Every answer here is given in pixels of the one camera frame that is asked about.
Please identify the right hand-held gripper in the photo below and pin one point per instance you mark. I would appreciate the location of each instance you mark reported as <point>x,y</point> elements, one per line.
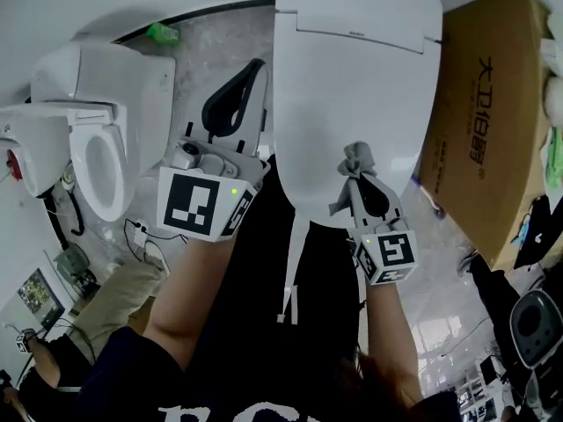
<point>396,251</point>

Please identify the green mesh basket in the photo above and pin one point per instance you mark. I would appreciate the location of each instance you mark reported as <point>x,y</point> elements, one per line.
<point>70,262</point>

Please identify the white fluffy ball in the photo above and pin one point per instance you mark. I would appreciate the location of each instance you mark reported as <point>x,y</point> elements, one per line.
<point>555,99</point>

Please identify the white fluffy cloth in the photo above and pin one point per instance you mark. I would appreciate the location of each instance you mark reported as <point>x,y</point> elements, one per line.
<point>552,51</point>

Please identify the person's right forearm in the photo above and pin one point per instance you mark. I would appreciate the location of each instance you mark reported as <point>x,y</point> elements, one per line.
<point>391,336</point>

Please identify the black cloth bag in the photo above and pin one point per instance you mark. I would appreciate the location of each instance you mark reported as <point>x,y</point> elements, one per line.
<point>541,235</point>

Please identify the white power strip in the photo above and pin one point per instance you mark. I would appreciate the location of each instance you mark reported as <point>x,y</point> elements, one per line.
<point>141,233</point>

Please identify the person's navy printed shirt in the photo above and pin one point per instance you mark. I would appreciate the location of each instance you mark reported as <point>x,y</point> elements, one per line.
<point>132,380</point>

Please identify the large cardboard box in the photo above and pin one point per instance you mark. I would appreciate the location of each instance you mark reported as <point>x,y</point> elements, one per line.
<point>484,125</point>

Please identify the white rounded toilet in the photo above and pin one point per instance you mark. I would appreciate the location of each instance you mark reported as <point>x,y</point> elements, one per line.
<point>35,139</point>

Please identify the grey oval device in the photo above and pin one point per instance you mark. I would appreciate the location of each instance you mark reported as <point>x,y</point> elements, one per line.
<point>536,330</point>

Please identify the black mesh basket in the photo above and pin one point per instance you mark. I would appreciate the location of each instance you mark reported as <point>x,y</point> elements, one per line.
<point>88,281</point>

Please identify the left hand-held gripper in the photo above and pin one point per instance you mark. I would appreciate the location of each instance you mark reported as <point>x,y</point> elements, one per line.
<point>189,205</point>

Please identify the red valve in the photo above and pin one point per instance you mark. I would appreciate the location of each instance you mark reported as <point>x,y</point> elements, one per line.
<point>14,163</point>

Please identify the white toilet lid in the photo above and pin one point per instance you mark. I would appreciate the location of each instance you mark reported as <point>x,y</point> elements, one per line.
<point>334,104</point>

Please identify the black floor stand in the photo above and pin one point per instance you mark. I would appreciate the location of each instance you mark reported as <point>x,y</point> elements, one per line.
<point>75,218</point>

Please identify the tablet with lit screen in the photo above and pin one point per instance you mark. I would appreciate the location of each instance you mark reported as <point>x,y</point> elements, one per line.
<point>39,299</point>

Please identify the grey wiping cloth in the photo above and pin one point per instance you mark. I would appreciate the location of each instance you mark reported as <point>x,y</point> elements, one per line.
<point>358,156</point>

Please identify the person's black trousers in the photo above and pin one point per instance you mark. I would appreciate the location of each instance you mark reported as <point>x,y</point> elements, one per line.
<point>259,288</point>

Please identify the green plastic bottle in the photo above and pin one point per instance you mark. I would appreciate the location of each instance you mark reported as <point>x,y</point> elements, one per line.
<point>163,33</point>

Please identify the person's left forearm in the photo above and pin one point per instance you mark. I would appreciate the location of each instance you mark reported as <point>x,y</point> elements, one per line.
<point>184,306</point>

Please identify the white open toilet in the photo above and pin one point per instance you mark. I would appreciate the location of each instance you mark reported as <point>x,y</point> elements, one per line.
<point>123,86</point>

